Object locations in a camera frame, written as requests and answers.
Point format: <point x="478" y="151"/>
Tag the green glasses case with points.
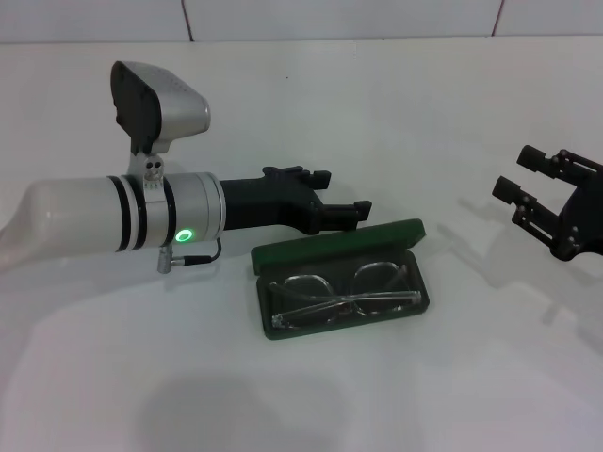
<point x="330" y="245"/>

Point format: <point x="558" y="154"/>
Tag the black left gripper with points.
<point x="264" y="205"/>

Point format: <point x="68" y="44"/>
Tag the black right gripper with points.
<point x="584" y="221"/>

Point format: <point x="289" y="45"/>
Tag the clear plastic glasses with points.
<point x="374" y="282"/>

